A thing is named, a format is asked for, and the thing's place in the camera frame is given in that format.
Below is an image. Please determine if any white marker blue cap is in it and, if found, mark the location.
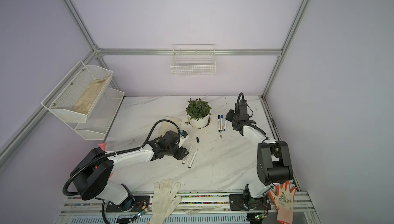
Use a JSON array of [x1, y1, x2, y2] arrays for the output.
[[220, 114, 224, 131]]

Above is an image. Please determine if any white marker pen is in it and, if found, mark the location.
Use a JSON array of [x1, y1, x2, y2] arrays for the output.
[[188, 149, 198, 169], [218, 115, 222, 132]]

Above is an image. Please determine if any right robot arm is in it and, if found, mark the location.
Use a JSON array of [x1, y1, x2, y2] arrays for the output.
[[226, 93, 293, 211]]

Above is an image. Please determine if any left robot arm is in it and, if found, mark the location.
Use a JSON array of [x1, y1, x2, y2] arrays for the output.
[[62, 131, 189, 206]]

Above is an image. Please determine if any potted green plant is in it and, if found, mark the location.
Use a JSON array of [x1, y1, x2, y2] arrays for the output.
[[185, 98, 211, 129]]

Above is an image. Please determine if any white work glove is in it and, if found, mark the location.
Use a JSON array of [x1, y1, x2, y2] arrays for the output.
[[149, 179, 182, 224]]

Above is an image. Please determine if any lower white mesh shelf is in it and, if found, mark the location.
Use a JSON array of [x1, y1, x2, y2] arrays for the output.
[[74, 88, 124, 140]]

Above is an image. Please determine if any white mesh shelf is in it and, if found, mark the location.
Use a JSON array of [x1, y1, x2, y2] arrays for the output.
[[74, 88, 124, 140], [41, 61, 113, 123]]

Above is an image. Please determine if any beige glove in shelf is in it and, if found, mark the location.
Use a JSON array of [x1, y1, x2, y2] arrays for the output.
[[72, 77, 108, 115]]

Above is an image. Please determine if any orange white glove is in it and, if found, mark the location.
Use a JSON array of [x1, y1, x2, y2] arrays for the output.
[[268, 181, 297, 224]]

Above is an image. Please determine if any upper white mesh shelf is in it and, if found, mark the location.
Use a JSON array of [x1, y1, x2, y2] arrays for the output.
[[41, 61, 113, 123]]

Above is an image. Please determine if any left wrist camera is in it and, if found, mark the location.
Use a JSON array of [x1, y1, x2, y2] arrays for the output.
[[179, 130, 188, 147]]

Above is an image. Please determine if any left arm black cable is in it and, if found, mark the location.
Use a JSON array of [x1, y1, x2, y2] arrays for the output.
[[141, 119, 182, 148]]

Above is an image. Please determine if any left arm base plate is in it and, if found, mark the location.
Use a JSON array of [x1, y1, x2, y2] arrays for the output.
[[106, 195, 150, 213]]

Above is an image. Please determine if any white wire basket back wall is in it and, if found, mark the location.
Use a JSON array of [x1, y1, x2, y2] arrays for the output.
[[170, 44, 216, 77]]

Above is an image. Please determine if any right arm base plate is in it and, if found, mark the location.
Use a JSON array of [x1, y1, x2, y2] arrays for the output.
[[229, 194, 271, 211]]

